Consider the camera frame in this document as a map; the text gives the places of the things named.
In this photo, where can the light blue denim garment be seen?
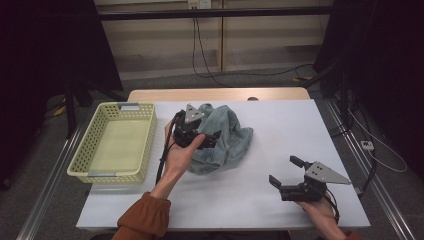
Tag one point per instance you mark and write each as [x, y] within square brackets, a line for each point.
[230, 140]

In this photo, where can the white table sheet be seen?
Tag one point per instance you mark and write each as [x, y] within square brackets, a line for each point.
[250, 200]

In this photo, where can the black horizontal bar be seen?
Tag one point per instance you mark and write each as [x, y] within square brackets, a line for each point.
[213, 13]

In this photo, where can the black tripod stand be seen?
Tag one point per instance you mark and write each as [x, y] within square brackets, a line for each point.
[70, 110]

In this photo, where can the black metal stand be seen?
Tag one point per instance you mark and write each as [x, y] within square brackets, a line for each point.
[343, 96]

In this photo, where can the dark table grommet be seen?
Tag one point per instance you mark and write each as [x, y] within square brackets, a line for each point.
[252, 98]

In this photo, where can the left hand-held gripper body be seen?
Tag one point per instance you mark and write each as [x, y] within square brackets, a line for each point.
[193, 113]

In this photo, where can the white wall socket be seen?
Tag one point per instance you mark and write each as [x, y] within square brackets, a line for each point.
[199, 3]

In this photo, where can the white power adapter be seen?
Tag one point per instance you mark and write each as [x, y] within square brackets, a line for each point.
[367, 145]

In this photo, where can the person's right hand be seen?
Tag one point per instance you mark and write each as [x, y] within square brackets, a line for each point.
[321, 213]

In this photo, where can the person's left orange sleeve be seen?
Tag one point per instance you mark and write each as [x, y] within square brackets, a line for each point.
[143, 216]

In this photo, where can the aluminium floor rail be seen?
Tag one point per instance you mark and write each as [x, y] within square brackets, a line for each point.
[376, 196]
[50, 186]

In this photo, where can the black curtain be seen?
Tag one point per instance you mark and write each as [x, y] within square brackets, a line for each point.
[383, 66]
[50, 50]

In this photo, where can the person's left hand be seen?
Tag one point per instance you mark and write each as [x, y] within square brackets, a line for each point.
[178, 160]

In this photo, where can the yellow plastic basket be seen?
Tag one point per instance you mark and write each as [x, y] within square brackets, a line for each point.
[116, 146]

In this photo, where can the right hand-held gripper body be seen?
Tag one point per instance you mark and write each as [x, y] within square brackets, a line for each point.
[321, 174]

